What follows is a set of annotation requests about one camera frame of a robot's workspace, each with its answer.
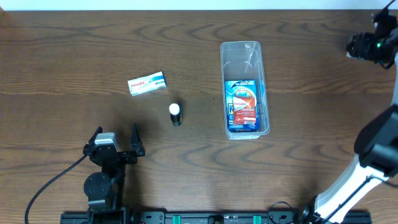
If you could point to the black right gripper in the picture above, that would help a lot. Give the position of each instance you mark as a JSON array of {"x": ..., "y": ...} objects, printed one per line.
[{"x": 359, "y": 45}]

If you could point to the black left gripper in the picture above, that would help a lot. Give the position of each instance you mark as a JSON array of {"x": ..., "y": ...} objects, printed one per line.
[{"x": 121, "y": 154}]

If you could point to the white green Panadol box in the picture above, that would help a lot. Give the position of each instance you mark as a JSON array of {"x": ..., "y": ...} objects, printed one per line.
[{"x": 146, "y": 84}]

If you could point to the black bottle white cap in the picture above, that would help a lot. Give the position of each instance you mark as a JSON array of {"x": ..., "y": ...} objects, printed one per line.
[{"x": 175, "y": 114}]

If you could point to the blue Kool Fever box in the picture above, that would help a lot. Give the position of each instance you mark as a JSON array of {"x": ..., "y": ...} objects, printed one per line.
[{"x": 245, "y": 88}]

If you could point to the red Panadol ActiFast box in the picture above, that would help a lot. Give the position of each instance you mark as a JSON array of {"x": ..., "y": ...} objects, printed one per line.
[{"x": 244, "y": 110}]

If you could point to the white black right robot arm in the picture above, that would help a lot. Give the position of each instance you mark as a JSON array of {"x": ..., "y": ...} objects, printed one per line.
[{"x": 375, "y": 148}]

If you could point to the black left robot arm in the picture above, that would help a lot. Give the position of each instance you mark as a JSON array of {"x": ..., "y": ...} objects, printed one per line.
[{"x": 104, "y": 189}]

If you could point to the clear plastic container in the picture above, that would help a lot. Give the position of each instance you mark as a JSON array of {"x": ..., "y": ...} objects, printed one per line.
[{"x": 242, "y": 60}]

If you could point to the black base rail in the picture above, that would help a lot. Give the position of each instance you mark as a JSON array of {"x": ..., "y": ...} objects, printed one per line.
[{"x": 179, "y": 218}]

